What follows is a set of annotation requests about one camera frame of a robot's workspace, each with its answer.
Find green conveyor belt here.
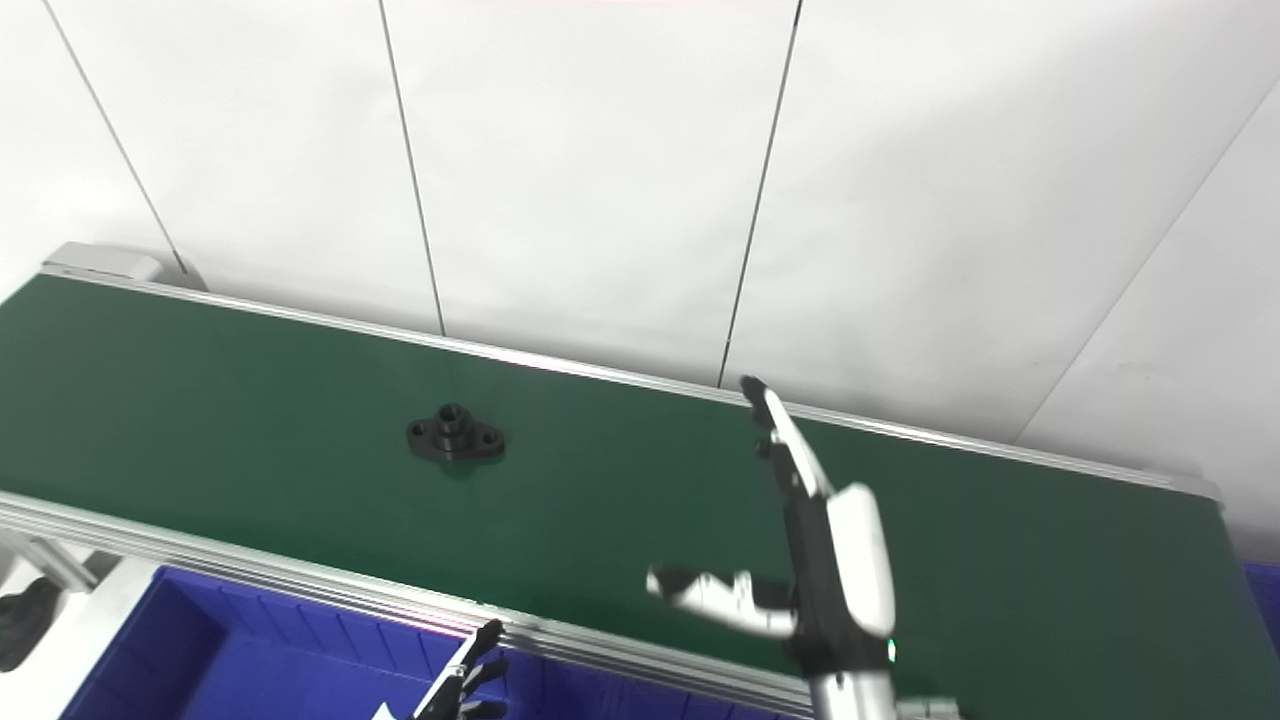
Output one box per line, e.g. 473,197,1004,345
0,242,1224,720
0,275,1280,720

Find aluminium support strut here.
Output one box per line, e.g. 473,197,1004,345
0,528,103,593

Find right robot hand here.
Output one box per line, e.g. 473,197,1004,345
645,376,898,677

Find black flange part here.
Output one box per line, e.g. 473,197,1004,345
406,403,506,463

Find black object beside conveyor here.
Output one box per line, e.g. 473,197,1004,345
0,577,64,672

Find empty blue bin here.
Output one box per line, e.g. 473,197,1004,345
1243,561,1280,653

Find blue bin with white part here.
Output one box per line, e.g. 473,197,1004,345
60,566,801,720

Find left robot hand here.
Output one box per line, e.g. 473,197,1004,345
412,619,511,720

